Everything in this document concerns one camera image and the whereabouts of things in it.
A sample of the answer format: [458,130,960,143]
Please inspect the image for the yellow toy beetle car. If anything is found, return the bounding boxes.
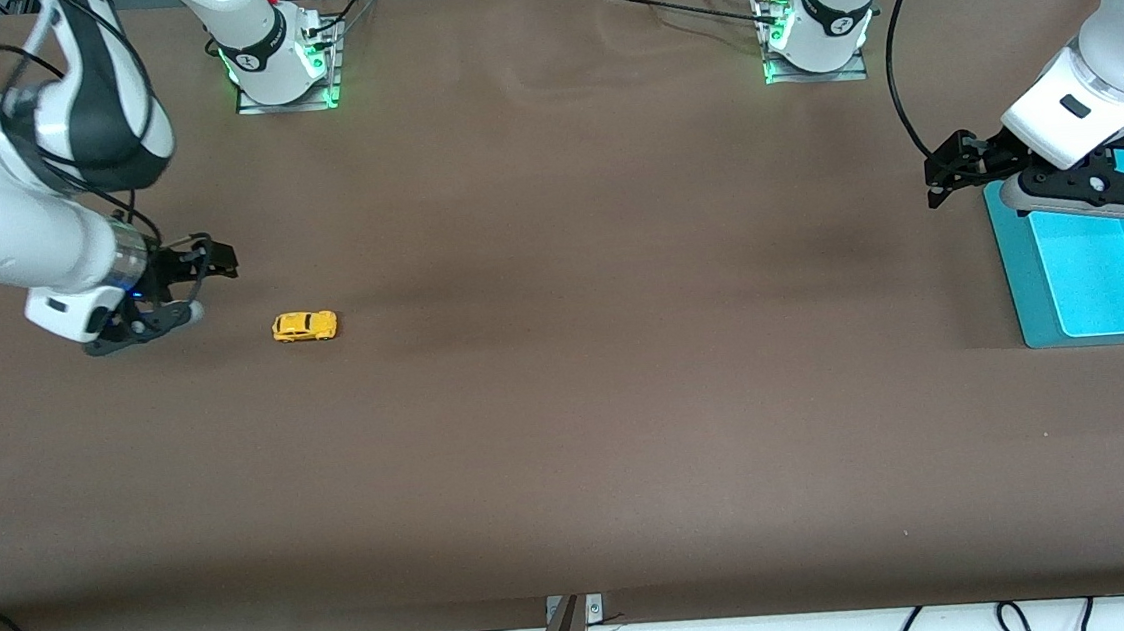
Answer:
[270,309,340,345]

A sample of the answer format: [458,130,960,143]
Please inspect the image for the teal plastic bin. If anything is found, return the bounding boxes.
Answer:
[981,146,1124,354]

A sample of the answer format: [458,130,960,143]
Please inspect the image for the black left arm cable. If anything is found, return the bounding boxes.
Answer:
[880,0,977,165]

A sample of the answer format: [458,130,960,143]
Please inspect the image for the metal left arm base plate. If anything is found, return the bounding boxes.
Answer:
[758,0,870,88]

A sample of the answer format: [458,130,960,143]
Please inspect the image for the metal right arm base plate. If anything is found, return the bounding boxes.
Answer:
[230,17,346,117]

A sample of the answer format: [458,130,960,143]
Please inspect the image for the long black table cable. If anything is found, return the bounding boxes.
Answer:
[609,0,783,38]

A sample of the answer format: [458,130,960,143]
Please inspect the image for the small metal table bracket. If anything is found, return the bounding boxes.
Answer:
[544,593,605,627]

